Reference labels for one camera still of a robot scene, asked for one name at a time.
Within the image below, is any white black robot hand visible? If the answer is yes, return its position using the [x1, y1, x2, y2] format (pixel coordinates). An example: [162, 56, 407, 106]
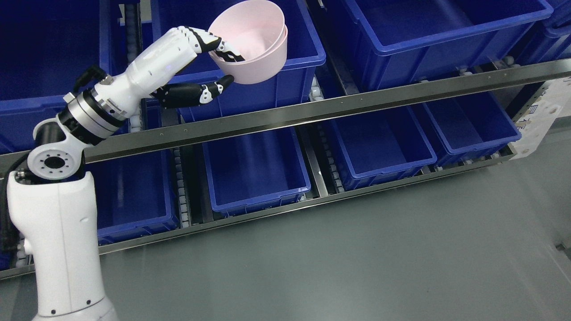
[94, 26, 244, 111]

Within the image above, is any pink bowl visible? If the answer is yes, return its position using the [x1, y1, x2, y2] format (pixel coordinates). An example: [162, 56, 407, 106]
[210, 26, 288, 85]
[208, 0, 288, 62]

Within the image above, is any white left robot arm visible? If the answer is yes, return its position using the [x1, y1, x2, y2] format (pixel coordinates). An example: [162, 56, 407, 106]
[4, 63, 174, 321]

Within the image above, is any blue bin lower middle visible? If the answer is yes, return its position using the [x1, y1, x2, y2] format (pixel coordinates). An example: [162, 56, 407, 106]
[202, 127, 311, 217]

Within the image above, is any blue bin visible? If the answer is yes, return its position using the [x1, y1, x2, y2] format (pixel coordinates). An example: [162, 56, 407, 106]
[323, 0, 554, 91]
[411, 92, 521, 167]
[322, 106, 437, 191]
[87, 105, 180, 246]
[202, 127, 311, 217]
[151, 0, 326, 123]
[0, 0, 127, 154]
[509, 0, 571, 66]

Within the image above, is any blue bin upper middle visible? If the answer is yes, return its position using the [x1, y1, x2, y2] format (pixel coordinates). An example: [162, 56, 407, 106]
[151, 0, 326, 123]

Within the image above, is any blue bin upper left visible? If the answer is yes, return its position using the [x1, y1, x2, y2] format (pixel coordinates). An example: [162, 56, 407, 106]
[0, 0, 127, 154]

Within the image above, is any blue bin lower left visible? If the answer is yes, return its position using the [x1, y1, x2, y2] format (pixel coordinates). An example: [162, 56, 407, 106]
[87, 105, 180, 246]

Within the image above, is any blue bin upper right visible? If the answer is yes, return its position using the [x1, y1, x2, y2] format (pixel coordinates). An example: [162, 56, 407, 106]
[323, 0, 554, 91]

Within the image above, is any blue bin lower far right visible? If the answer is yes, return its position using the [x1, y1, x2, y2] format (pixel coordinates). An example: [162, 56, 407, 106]
[411, 92, 521, 167]

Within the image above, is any white printed sign board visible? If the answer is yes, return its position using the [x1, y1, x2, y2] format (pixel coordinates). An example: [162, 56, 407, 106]
[511, 77, 571, 159]

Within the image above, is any steel shelf rail lower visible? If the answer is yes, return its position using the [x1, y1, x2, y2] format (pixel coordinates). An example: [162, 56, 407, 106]
[0, 145, 518, 280]

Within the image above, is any steel shelf rail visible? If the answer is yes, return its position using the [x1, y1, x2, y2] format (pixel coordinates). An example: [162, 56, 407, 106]
[0, 145, 518, 280]
[0, 58, 571, 174]

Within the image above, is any steel shelf rail upper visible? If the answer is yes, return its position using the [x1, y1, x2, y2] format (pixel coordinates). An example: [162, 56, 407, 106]
[0, 58, 571, 174]

